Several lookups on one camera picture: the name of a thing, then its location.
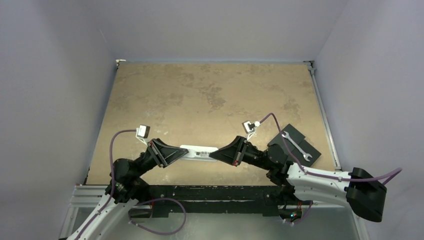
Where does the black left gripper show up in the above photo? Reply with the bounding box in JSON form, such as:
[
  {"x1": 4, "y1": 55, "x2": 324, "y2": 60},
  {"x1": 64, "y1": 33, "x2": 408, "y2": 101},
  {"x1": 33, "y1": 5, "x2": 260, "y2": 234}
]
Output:
[{"x1": 130, "y1": 137, "x2": 189, "y2": 180}]

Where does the white remote control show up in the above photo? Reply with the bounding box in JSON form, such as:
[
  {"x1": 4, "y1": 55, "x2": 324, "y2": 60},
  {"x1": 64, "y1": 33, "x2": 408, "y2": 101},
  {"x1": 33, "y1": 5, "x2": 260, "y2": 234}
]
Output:
[{"x1": 179, "y1": 145, "x2": 218, "y2": 162}]

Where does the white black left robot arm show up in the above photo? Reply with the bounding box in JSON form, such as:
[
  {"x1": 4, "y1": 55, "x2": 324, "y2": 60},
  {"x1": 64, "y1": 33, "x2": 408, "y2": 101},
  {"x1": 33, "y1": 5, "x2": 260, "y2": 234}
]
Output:
[{"x1": 67, "y1": 138, "x2": 189, "y2": 240}]

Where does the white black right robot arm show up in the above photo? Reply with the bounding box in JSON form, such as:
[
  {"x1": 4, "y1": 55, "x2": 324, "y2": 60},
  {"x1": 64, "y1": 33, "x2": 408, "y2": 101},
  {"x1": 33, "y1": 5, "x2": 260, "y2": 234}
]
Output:
[{"x1": 209, "y1": 136, "x2": 387, "y2": 223}]

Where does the black foam block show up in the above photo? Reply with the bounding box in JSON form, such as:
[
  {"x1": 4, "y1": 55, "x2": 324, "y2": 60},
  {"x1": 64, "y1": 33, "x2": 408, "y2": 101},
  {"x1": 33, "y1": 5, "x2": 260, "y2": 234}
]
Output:
[{"x1": 267, "y1": 123, "x2": 322, "y2": 168}]

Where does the silver open-end wrench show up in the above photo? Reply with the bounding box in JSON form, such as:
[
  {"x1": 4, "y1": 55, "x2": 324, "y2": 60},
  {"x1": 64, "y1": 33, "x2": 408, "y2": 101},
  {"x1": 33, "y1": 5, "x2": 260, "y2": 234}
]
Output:
[{"x1": 281, "y1": 131, "x2": 312, "y2": 162}]

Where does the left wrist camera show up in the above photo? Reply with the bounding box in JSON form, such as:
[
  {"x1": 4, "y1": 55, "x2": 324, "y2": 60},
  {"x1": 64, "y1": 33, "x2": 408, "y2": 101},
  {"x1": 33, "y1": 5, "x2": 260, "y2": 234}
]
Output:
[{"x1": 135, "y1": 124, "x2": 151, "y2": 139}]

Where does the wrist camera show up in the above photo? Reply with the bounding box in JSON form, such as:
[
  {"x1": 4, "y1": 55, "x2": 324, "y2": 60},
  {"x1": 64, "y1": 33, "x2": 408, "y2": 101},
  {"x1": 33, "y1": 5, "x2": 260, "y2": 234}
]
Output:
[
  {"x1": 135, "y1": 124, "x2": 151, "y2": 139},
  {"x1": 242, "y1": 120, "x2": 261, "y2": 135}
]

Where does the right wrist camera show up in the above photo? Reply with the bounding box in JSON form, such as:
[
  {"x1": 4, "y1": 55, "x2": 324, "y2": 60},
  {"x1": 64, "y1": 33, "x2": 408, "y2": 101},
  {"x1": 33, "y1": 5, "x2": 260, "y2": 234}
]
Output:
[{"x1": 242, "y1": 120, "x2": 261, "y2": 135}]

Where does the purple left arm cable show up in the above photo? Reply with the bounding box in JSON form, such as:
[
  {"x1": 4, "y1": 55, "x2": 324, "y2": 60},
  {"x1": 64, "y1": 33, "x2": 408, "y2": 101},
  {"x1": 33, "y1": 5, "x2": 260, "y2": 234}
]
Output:
[{"x1": 74, "y1": 129, "x2": 138, "y2": 240}]

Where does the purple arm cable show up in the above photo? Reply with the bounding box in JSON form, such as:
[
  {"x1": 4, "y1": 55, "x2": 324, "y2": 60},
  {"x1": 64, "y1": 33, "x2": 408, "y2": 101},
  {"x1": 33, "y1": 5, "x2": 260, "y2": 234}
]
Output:
[
  {"x1": 258, "y1": 112, "x2": 403, "y2": 186},
  {"x1": 74, "y1": 129, "x2": 138, "y2": 240}
]

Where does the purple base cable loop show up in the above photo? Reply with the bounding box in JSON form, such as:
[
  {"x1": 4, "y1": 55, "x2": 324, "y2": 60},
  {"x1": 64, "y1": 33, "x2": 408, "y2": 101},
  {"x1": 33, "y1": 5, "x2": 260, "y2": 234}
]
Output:
[{"x1": 128, "y1": 197, "x2": 187, "y2": 236}]

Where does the aluminium frame base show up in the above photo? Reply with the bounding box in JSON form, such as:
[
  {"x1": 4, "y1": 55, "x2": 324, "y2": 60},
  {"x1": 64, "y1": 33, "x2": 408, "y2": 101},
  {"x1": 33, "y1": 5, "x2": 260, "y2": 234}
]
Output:
[{"x1": 59, "y1": 185, "x2": 369, "y2": 240}]

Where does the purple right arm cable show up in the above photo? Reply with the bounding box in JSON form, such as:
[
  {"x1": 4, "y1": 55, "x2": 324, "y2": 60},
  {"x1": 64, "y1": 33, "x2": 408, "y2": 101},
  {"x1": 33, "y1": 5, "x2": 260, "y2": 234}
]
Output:
[{"x1": 258, "y1": 112, "x2": 403, "y2": 186}]

